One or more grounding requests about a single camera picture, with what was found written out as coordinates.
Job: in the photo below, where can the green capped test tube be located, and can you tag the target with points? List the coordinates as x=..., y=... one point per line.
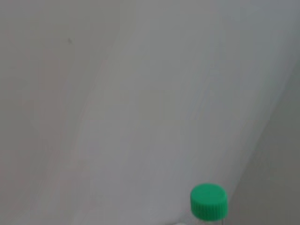
x=209, y=201

